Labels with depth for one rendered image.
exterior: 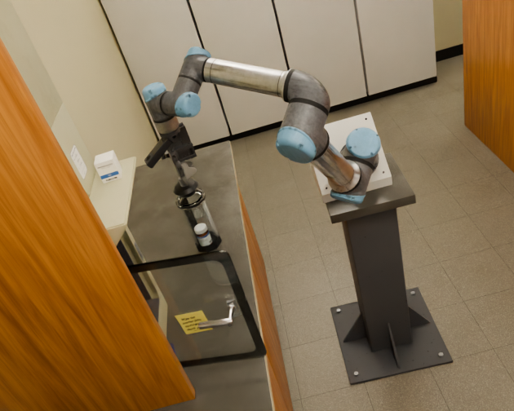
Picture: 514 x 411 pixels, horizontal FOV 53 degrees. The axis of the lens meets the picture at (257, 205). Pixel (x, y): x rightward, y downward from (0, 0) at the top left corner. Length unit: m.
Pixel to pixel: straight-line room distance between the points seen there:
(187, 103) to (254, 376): 0.81
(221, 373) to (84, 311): 0.47
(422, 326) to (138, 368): 1.66
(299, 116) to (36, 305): 0.81
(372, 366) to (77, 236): 1.78
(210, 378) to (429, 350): 1.35
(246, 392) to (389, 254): 0.98
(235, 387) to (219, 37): 3.19
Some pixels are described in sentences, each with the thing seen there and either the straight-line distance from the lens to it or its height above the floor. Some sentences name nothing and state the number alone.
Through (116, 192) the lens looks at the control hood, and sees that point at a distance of 1.34.
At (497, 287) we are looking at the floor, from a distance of 2.93.
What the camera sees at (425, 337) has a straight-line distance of 2.69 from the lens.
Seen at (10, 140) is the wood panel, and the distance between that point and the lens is 1.04.
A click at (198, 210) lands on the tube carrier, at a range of 1.83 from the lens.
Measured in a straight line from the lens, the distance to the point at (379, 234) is 2.12.
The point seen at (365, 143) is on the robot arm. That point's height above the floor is 1.21.
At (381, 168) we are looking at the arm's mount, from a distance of 2.02.
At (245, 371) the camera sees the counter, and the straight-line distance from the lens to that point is 1.53.
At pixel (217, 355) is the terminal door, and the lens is 1.49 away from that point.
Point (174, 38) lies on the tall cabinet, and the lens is 4.25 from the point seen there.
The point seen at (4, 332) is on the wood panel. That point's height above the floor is 1.36.
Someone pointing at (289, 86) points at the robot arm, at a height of 1.55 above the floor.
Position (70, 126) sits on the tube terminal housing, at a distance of 1.42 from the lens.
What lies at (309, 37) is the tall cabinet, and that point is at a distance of 4.35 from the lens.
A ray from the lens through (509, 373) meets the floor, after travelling 2.61.
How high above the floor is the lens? 2.14
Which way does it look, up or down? 35 degrees down
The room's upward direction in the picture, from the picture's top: 18 degrees counter-clockwise
